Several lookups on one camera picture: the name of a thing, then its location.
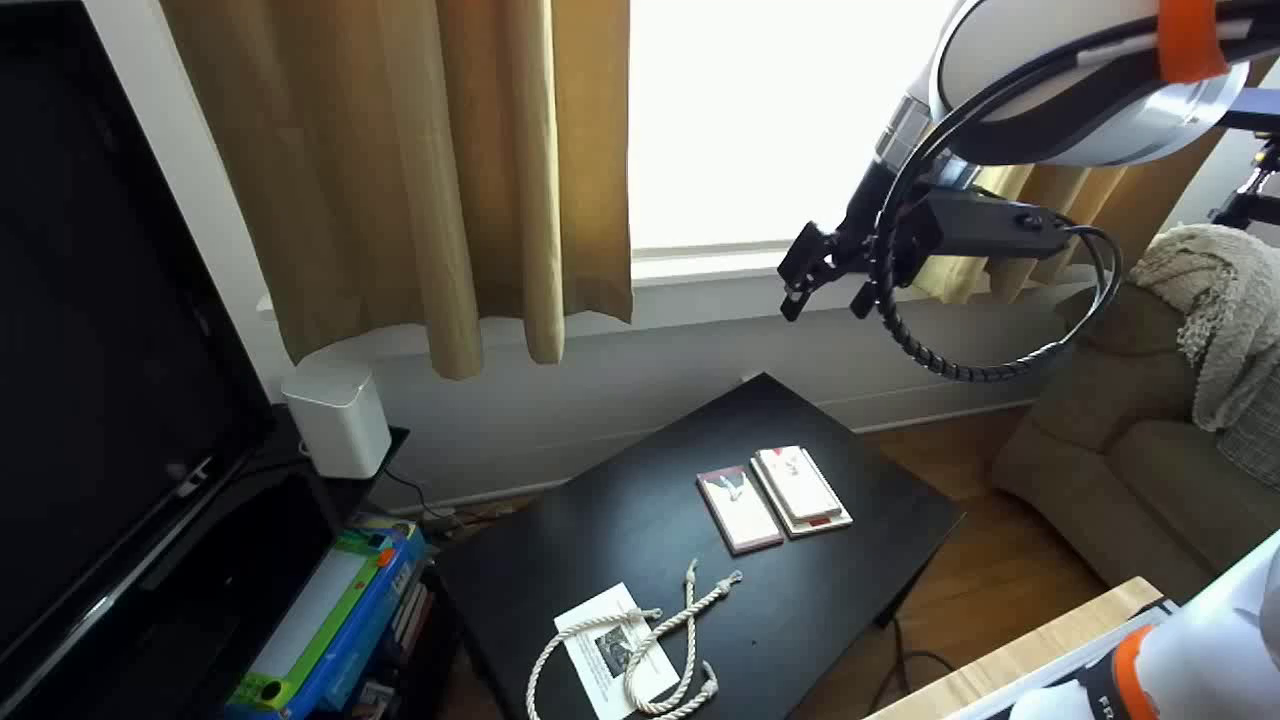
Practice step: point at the beige armchair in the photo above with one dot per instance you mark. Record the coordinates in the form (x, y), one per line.
(1120, 441)

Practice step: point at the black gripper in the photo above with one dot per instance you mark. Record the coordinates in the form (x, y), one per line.
(890, 221)

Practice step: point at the black television stand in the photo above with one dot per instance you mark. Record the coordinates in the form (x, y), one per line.
(240, 560)

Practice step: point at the cream knitted blanket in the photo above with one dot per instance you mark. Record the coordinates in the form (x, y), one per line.
(1233, 334)

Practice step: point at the light wooden board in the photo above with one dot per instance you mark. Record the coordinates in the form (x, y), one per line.
(1013, 663)

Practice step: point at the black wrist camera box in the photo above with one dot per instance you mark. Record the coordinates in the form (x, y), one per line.
(994, 225)

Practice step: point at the white speaker box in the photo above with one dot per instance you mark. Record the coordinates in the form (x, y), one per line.
(342, 420)

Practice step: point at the bright window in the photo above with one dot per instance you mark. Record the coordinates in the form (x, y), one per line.
(803, 120)

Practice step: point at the stack of books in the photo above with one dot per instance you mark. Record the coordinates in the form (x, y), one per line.
(312, 614)

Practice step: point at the white radiator cover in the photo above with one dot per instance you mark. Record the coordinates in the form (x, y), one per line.
(562, 400)

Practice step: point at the black low table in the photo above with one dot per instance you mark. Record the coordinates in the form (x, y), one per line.
(627, 523)

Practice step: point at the blue game box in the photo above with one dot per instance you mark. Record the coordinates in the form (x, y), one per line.
(381, 606)

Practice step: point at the black flat television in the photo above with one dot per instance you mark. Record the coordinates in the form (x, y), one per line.
(94, 334)

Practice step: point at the wide tan curtain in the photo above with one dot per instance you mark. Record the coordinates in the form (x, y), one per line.
(401, 163)

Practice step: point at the dark red game box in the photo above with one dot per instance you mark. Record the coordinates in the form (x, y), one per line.
(404, 626)

